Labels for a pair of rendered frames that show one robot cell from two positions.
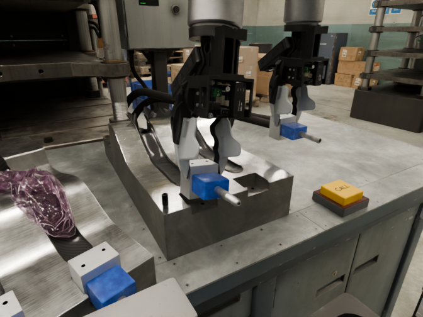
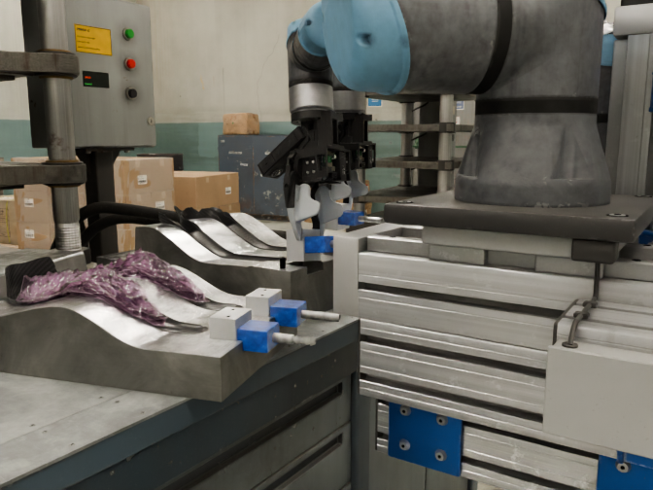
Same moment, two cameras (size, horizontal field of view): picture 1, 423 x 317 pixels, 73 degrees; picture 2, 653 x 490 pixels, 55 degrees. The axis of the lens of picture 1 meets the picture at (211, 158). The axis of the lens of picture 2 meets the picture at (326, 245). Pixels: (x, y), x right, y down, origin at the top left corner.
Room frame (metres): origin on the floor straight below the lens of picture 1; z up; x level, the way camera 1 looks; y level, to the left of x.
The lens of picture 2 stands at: (-0.54, 0.45, 1.10)
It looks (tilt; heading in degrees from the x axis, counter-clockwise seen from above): 10 degrees down; 334
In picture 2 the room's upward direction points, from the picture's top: straight up
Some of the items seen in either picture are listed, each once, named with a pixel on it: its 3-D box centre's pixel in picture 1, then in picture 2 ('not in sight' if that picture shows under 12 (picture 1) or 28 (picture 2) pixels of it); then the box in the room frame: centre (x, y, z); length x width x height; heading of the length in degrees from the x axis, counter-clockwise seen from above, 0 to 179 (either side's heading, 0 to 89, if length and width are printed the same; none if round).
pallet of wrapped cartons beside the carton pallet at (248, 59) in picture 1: (218, 75); (95, 213); (4.93, -0.12, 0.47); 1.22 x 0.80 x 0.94; 39
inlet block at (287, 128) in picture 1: (296, 131); (355, 218); (0.62, -0.19, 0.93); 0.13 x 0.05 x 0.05; 30
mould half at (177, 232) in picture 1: (177, 154); (230, 256); (0.63, 0.08, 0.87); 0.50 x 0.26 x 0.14; 29
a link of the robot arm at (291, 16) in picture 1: (304, 13); (347, 103); (0.64, -0.19, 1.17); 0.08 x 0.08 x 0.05
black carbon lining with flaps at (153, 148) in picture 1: (175, 137); (231, 232); (0.61, 0.08, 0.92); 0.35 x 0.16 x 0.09; 29
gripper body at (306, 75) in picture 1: (301, 56); (350, 142); (0.63, -0.19, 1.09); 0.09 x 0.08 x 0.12; 29
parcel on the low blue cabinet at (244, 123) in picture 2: not in sight; (241, 123); (7.63, -2.32, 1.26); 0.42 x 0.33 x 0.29; 35
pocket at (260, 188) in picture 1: (250, 189); not in sight; (0.46, -0.07, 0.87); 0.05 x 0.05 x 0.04; 29
